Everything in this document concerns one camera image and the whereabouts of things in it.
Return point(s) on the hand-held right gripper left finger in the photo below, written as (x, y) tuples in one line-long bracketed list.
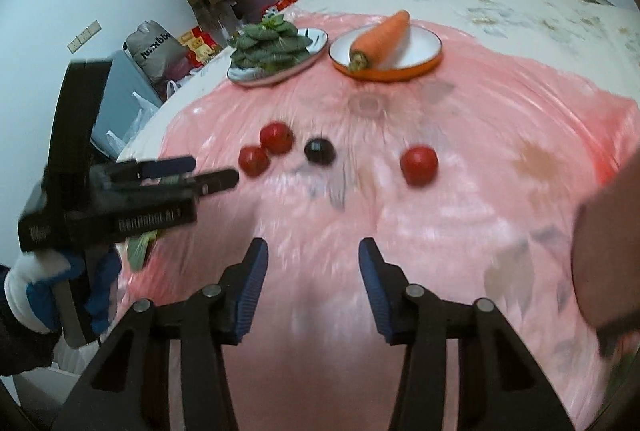
[(252, 281)]

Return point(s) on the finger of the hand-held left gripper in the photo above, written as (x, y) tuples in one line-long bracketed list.
[(165, 167), (215, 181)]

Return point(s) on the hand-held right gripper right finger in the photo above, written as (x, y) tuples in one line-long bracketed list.
[(375, 286)]

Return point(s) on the red tomato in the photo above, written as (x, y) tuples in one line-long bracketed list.
[(419, 166), (254, 161), (276, 138)]

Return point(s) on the dark plum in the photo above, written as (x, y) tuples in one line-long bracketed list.
[(320, 151)]

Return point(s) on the person's left hand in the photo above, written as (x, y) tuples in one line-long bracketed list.
[(30, 281)]

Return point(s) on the green vegetable leaf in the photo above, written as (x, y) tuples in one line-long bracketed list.
[(137, 256)]

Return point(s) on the white plastic bag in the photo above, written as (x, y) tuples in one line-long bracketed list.
[(142, 111)]

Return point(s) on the grey blue storage bin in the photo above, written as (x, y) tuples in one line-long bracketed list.
[(120, 96)]

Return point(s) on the grey printed bag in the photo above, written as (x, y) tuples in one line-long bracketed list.
[(155, 51)]

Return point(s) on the red and yellow packages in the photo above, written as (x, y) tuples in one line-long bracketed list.
[(200, 48)]

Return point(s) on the green leafy vegetables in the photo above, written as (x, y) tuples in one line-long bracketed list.
[(265, 46)]

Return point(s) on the white plate with dark rim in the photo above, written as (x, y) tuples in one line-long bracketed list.
[(316, 38)]

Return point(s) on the carrot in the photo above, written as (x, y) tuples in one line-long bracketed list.
[(380, 40)]

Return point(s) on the black and brown tall container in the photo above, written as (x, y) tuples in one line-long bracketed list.
[(610, 251)]

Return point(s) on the orange rimmed white plate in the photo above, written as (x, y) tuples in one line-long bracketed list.
[(425, 48)]

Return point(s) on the floral white quilt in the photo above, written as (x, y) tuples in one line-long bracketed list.
[(500, 1)]

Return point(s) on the wall switch panel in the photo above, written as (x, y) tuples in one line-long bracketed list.
[(84, 36)]

